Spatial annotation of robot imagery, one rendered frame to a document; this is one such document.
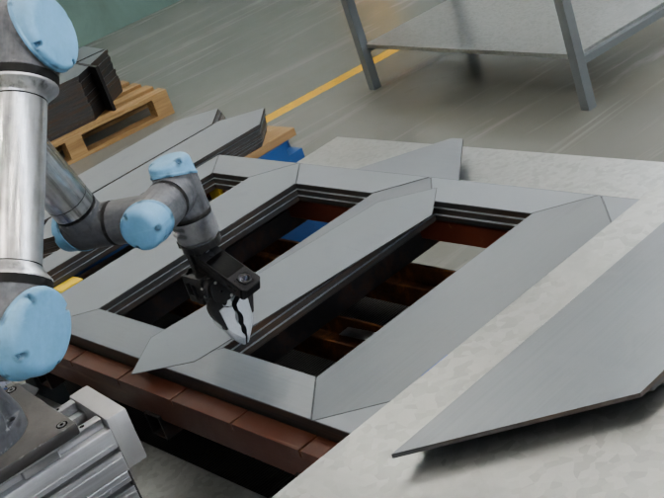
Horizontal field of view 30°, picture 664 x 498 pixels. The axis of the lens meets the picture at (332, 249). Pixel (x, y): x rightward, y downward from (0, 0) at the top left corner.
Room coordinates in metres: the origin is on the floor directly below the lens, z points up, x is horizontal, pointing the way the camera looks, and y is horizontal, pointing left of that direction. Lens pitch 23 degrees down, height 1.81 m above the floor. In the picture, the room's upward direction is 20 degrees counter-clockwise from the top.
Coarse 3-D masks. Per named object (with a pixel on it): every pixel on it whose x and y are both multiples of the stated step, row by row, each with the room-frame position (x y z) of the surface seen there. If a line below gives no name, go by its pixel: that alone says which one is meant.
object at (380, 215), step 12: (384, 204) 2.37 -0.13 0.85; (360, 216) 2.35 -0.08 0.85; (372, 216) 2.33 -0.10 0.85; (384, 216) 2.30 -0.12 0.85; (396, 216) 2.28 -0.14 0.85; (408, 216) 2.26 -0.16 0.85; (420, 216) 2.24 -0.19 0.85; (384, 228) 2.25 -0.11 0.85; (396, 228) 2.23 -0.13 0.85; (408, 228) 2.21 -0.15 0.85
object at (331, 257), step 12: (324, 240) 2.29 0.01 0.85; (300, 252) 2.28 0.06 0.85; (312, 252) 2.26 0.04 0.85; (324, 252) 2.24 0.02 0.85; (336, 252) 2.22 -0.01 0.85; (348, 252) 2.20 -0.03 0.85; (360, 252) 2.18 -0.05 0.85; (312, 264) 2.20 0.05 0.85; (324, 264) 2.18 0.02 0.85; (336, 264) 2.16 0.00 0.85; (348, 264) 2.14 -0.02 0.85
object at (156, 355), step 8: (152, 344) 2.10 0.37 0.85; (160, 344) 2.09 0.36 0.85; (144, 352) 2.08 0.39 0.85; (152, 352) 2.06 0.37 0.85; (160, 352) 2.05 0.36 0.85; (168, 352) 2.04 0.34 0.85; (176, 352) 2.03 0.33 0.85; (144, 360) 2.04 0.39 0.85; (152, 360) 2.03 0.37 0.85; (160, 360) 2.02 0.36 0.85; (168, 360) 2.01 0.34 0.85; (176, 360) 2.00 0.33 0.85; (184, 360) 1.99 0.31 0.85; (192, 360) 1.98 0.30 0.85; (152, 368) 2.00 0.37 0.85; (160, 368) 1.99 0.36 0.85
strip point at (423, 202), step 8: (424, 192) 2.36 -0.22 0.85; (432, 192) 2.34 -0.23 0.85; (384, 200) 2.39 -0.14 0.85; (392, 200) 2.37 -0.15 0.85; (400, 200) 2.36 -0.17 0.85; (408, 200) 2.35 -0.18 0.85; (416, 200) 2.33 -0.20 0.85; (424, 200) 2.32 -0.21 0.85; (432, 200) 2.30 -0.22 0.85; (408, 208) 2.30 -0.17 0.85; (416, 208) 2.29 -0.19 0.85; (424, 208) 2.27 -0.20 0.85; (432, 208) 2.26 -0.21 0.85
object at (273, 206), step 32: (288, 192) 2.66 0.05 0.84; (320, 192) 2.59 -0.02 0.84; (352, 192) 2.51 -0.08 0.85; (384, 192) 2.43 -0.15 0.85; (416, 192) 2.37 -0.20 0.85; (256, 224) 2.58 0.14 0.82; (480, 224) 2.18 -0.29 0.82; (512, 224) 2.12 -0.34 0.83; (96, 256) 2.72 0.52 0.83; (384, 256) 2.20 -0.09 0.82; (160, 288) 2.42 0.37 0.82; (320, 288) 2.11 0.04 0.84; (288, 320) 2.05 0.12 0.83; (96, 352) 2.21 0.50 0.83; (192, 384) 1.93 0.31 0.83; (288, 416) 1.70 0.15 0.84
